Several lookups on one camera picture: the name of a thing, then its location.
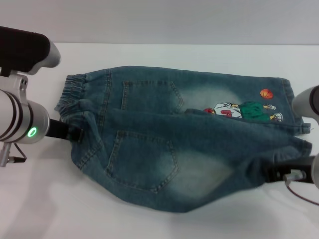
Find thin dark left arm cable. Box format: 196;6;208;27
9;143;27;163

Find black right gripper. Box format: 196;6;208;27
263;156;313;184

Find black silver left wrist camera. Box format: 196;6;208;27
0;25;62;77

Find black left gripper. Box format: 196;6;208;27
48;119;84;143

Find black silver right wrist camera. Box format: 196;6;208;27
292;85;319;120

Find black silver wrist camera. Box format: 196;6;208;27
292;85;319;120
0;25;62;77

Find blue denim shorts with print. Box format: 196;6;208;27
54;65;313;214

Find thin dark arm cable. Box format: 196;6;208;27
9;143;27;163
283;169;319;208

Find thin dark right arm cable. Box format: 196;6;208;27
283;169;319;208

